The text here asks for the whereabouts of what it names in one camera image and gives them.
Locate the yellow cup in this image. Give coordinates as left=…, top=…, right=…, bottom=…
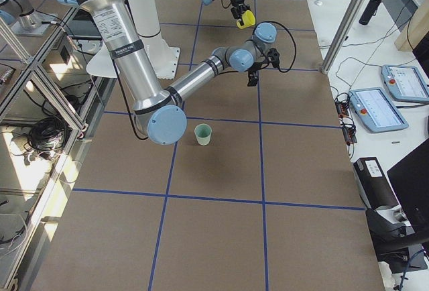
left=236, top=10, right=256, bottom=29

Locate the green cup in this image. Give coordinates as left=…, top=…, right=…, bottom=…
left=194, top=123, right=212, bottom=146

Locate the near teach pendant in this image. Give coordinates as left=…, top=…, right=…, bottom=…
left=349, top=87, right=409, bottom=133

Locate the teach pendant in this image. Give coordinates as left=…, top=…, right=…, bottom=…
left=349, top=87, right=409, bottom=133
left=381, top=65, right=428, bottom=103

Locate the black water bottle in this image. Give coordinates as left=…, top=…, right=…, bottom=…
left=359, top=0, right=382, bottom=25

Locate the far teach pendant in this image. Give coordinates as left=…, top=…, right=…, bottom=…
left=381, top=65, right=428, bottom=103

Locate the black box with label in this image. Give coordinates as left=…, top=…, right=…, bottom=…
left=353, top=157, right=399, bottom=211

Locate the black computer monitor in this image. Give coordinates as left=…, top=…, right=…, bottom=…
left=387, top=140, right=428, bottom=231

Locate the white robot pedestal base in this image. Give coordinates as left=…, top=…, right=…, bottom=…
left=86, top=0, right=180, bottom=79

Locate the aluminium frame post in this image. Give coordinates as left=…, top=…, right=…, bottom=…
left=320, top=0, right=364, bottom=74

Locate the aluminium frame table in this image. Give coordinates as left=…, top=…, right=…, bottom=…
left=1, top=0, right=99, bottom=290

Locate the cable bundle on floor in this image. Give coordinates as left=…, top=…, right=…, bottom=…
left=27, top=116, right=68, bottom=153

